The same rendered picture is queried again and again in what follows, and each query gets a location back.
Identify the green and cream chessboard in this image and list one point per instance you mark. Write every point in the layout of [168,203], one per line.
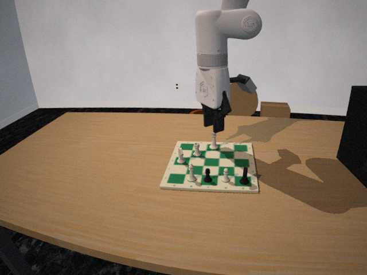
[233,156]

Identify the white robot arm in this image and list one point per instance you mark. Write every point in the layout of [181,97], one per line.
[214,27]

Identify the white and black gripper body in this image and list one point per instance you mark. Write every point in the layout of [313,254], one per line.
[210,83]

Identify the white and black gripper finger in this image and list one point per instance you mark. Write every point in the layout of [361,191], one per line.
[208,115]
[218,121]

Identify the white bishop chess piece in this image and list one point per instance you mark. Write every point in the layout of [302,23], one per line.
[191,177]

